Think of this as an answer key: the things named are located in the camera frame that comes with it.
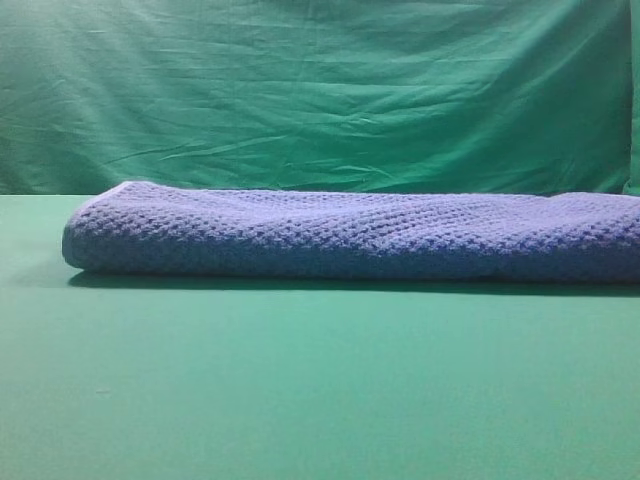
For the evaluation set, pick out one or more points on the blue waffle-weave towel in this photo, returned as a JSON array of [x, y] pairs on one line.
[[146, 228]]

